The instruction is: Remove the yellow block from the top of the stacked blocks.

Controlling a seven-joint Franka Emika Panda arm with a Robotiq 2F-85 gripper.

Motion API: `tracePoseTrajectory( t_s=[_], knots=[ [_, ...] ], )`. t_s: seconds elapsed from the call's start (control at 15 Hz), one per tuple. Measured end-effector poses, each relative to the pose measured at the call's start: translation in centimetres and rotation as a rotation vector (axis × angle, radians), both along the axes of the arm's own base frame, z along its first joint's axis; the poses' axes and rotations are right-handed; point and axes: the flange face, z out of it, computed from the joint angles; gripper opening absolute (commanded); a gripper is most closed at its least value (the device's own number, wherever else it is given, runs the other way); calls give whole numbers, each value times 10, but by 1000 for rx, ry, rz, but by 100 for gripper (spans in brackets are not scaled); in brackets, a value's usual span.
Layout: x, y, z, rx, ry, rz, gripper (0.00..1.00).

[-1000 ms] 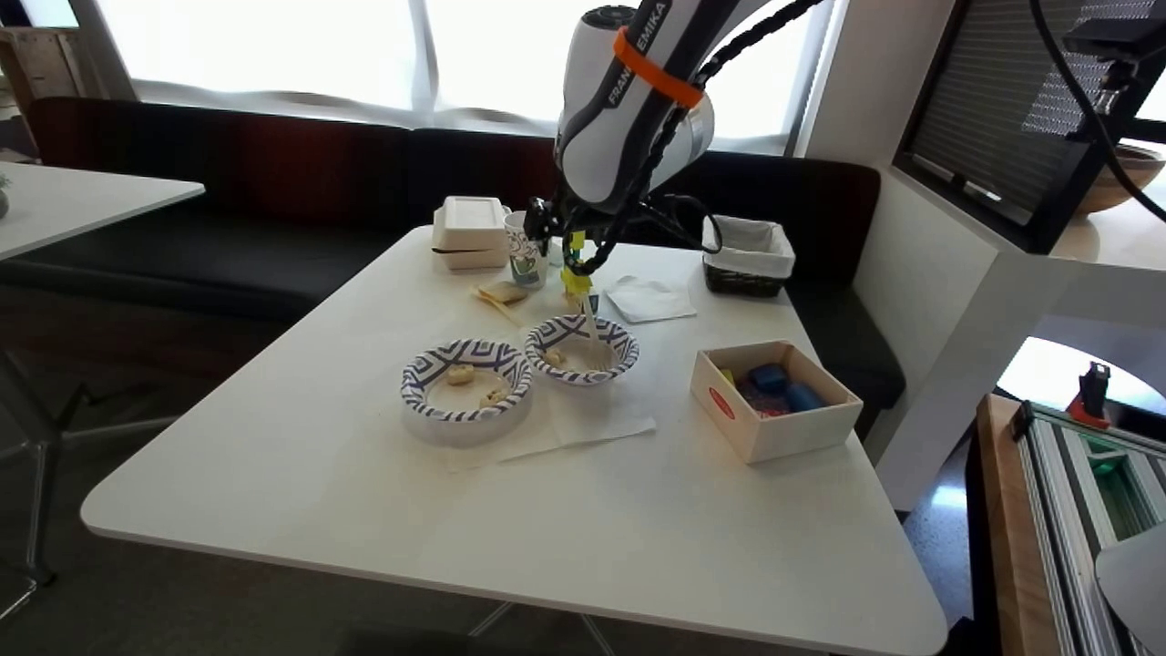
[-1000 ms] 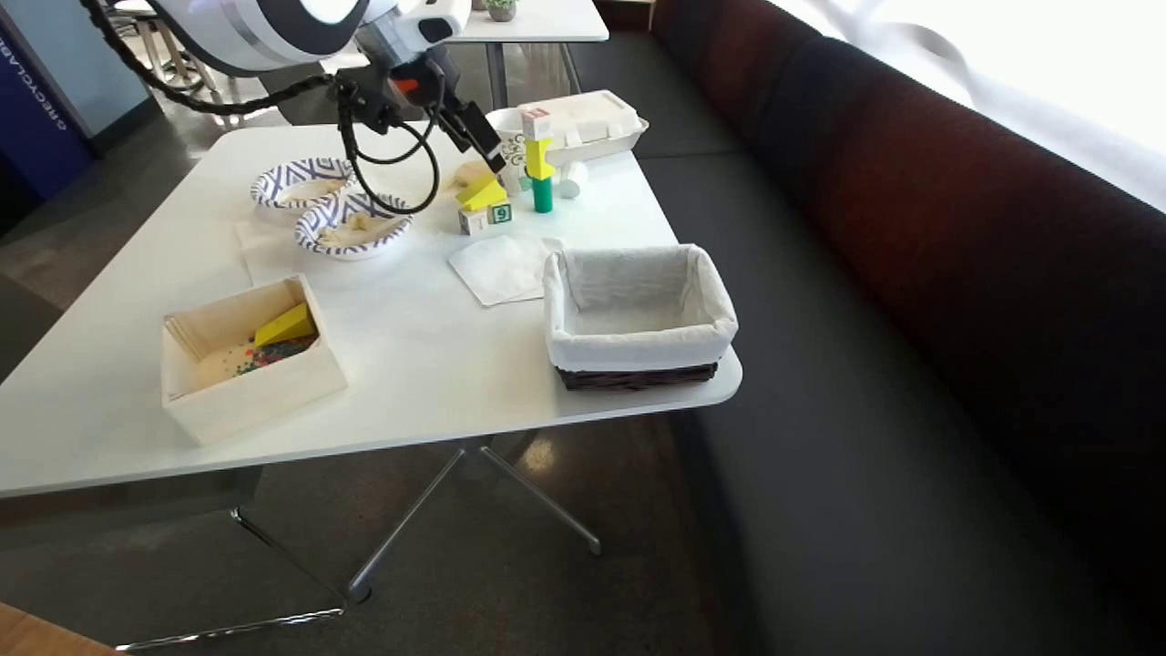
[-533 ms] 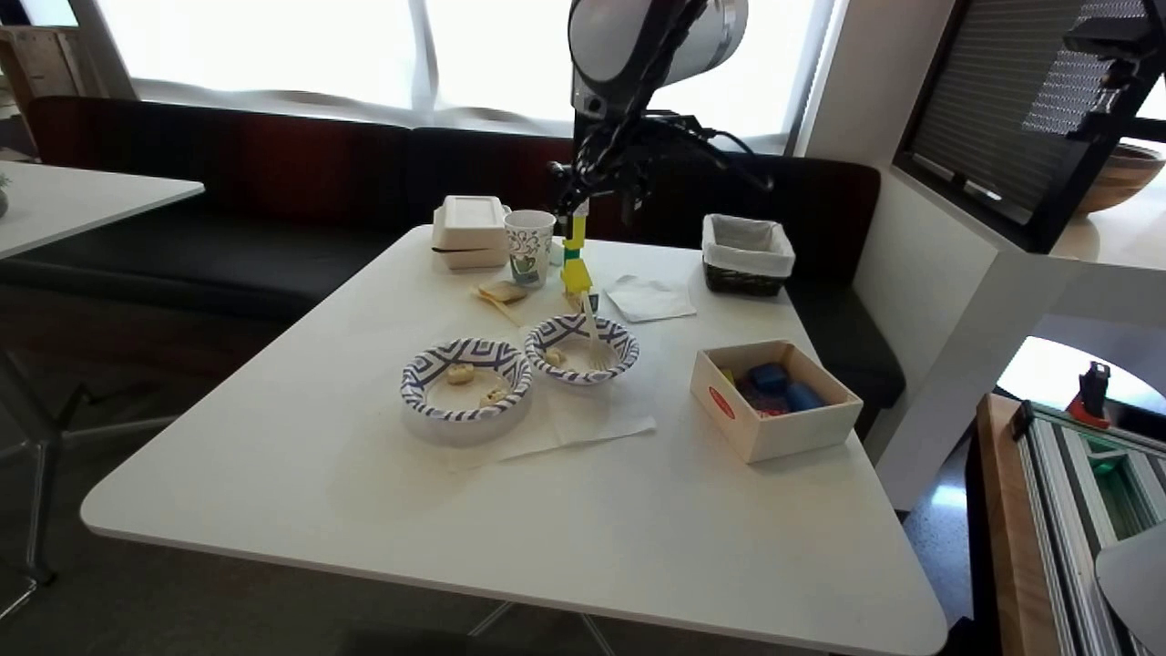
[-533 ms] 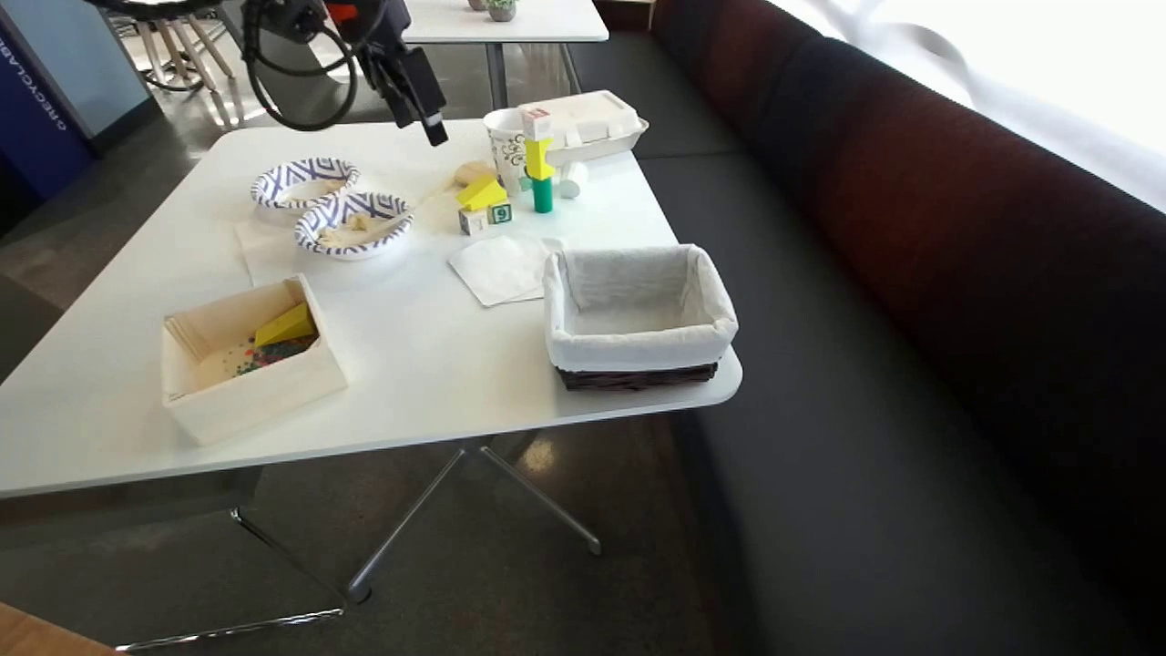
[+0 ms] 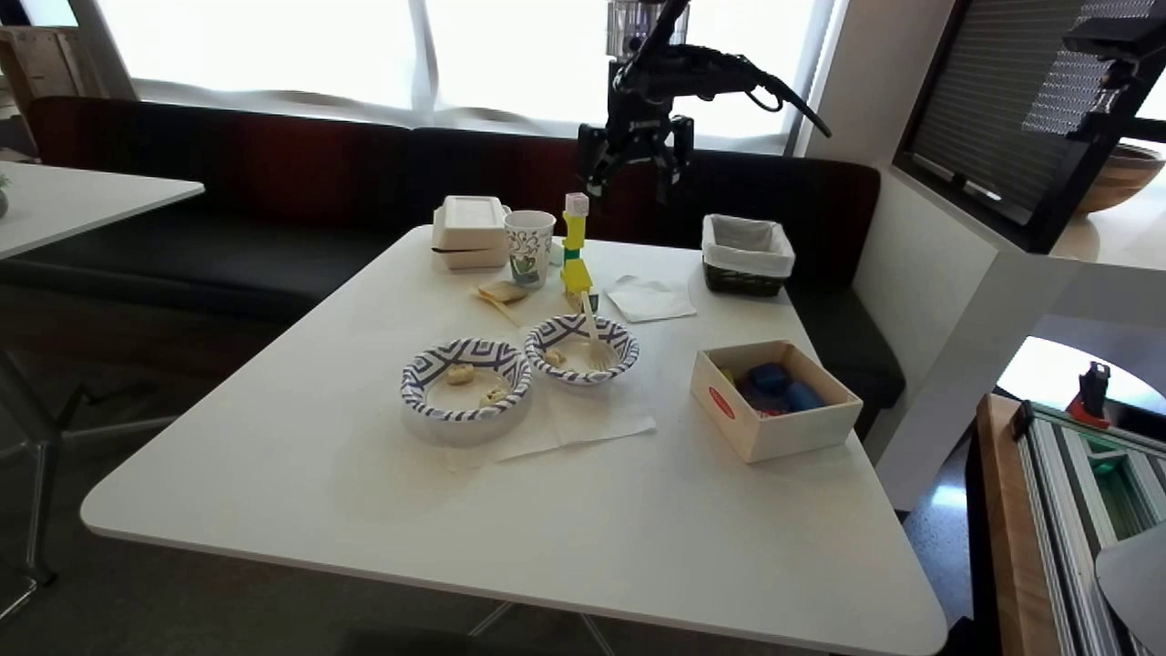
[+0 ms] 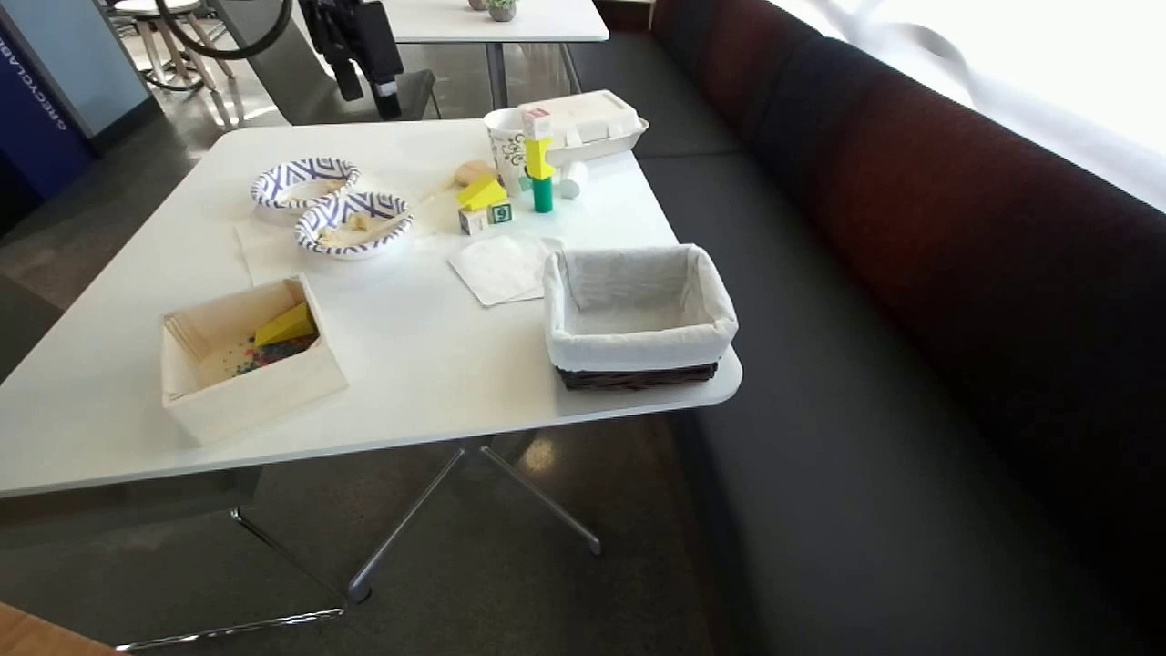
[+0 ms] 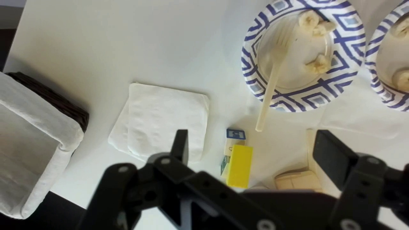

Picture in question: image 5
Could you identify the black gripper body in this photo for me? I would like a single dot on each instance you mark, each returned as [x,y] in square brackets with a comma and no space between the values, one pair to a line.
[638,133]

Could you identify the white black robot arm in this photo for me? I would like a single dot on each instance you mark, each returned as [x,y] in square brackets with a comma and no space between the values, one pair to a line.
[651,58]

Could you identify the pale yellow block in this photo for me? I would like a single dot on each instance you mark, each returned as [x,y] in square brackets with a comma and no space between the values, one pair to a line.
[577,235]

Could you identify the small green block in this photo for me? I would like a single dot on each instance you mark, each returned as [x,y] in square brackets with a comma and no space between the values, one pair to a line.
[558,256]

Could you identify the yellow base block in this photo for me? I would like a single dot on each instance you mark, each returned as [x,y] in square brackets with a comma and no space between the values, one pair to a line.
[577,280]

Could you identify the black basket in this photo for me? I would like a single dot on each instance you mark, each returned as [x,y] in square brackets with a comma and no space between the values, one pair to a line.
[741,280]

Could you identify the white takeout box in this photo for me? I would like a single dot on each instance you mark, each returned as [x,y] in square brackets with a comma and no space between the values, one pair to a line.
[472,227]

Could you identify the white paper napkin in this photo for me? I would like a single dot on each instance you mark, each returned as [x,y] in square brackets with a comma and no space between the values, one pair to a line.
[651,305]

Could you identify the small patterned paper bowl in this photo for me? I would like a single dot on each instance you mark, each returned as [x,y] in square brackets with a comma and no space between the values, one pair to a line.
[585,347]

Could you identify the blue object in box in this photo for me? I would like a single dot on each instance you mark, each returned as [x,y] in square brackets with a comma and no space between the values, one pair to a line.
[781,389]

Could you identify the bright window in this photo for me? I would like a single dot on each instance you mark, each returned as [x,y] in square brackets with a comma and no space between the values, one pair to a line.
[367,57]

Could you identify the small yellow food piece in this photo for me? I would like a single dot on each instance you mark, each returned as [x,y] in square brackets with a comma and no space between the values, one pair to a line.
[458,378]

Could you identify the large patterned paper bowl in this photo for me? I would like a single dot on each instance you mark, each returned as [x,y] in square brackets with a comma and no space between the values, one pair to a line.
[469,389]

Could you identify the long white strip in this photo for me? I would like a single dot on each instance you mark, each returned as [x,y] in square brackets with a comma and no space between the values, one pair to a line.
[577,438]

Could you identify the wooden box with red label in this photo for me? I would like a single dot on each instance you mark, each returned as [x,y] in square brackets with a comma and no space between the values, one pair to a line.
[778,430]

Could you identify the white counter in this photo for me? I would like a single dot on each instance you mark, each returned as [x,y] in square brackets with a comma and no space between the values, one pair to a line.
[933,365]

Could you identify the black framed screen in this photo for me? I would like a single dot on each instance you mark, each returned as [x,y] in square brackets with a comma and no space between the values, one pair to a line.
[1009,112]

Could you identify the dark bench seat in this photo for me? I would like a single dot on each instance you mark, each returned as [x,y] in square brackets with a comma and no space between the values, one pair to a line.
[242,240]

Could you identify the wooden bowl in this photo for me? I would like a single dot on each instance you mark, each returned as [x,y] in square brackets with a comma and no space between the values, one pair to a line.
[1123,176]

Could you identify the red black clamp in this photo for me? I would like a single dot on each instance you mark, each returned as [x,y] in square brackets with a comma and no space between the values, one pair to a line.
[1090,391]

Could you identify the wooden board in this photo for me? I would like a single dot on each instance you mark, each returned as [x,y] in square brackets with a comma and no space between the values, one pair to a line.
[1015,533]

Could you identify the white side table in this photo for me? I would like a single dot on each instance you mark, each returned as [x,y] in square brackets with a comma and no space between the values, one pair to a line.
[75,200]

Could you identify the aluminium frame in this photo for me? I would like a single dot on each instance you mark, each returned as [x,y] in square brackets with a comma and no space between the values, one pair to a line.
[1095,486]

